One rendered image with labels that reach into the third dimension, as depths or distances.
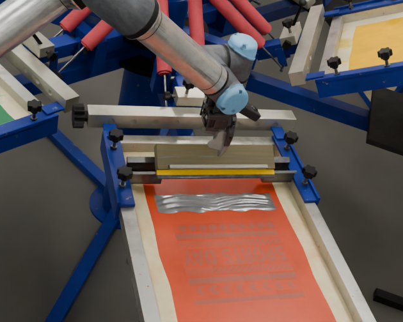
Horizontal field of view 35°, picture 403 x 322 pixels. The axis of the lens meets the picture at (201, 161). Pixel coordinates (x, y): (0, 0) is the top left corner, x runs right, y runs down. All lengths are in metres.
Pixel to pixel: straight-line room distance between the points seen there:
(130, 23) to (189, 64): 0.18
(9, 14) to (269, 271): 0.91
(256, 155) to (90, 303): 1.16
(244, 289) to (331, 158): 2.27
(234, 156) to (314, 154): 2.00
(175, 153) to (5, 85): 0.63
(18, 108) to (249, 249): 0.84
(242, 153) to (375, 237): 1.72
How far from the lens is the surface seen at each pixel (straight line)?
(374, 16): 2.62
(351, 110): 2.51
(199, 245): 1.71
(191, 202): 1.81
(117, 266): 2.87
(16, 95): 2.06
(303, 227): 1.87
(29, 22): 1.34
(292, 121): 2.13
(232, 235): 1.77
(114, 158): 1.84
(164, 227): 1.73
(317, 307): 1.69
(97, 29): 2.21
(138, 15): 1.24
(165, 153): 1.77
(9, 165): 3.27
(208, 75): 1.40
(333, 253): 1.79
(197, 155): 1.80
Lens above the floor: 2.20
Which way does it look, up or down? 39 degrees down
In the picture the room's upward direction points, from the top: 16 degrees clockwise
